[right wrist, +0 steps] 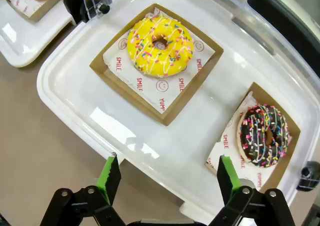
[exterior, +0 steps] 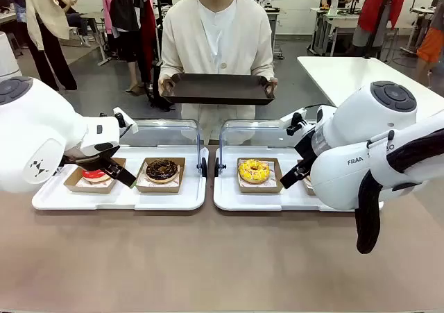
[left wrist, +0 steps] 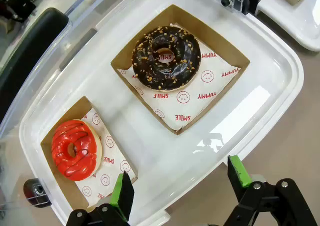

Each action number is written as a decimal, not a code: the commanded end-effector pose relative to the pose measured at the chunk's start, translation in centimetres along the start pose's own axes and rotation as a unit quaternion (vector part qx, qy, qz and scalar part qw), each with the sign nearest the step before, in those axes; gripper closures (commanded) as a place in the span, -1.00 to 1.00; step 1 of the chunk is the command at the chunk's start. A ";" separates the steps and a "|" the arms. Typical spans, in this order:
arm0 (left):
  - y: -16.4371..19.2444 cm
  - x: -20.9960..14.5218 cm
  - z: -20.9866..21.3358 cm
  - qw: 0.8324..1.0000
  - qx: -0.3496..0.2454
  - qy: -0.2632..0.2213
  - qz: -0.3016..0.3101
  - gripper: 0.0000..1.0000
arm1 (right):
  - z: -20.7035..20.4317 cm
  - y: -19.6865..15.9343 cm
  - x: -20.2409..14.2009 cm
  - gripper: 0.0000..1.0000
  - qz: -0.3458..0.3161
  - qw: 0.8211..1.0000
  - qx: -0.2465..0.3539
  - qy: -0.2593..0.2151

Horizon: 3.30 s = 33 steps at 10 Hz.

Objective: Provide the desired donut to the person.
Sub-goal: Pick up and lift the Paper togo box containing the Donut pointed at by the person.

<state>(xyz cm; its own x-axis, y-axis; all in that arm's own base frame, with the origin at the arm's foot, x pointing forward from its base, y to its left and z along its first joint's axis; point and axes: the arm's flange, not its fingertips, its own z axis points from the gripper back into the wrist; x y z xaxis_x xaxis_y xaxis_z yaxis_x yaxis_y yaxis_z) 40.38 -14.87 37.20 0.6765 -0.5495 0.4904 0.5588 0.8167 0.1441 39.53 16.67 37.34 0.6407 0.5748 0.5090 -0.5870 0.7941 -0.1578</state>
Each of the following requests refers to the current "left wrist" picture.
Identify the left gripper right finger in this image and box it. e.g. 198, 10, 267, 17
223, 155, 318, 226

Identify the black lid handle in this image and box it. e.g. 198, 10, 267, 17
0, 7, 70, 121

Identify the printed paper under nut donut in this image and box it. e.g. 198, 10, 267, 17
116, 23, 241, 132

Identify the black bag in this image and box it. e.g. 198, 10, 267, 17
0, 0, 37, 24

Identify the chocolate donut with nut bits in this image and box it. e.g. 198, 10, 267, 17
131, 25, 202, 91

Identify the cardboard box of red donut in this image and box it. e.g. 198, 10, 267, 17
40, 95, 139, 211

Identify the cardboard box of nut donut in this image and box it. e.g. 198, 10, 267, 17
110, 4, 251, 136

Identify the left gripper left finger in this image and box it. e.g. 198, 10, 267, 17
65, 171, 136, 226

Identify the white plastic display tray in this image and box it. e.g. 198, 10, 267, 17
256, 0, 320, 52
18, 0, 305, 226

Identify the printed paper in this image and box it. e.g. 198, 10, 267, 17
116, 23, 241, 132
74, 107, 138, 208

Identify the red glazed donut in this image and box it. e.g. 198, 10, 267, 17
51, 119, 104, 181

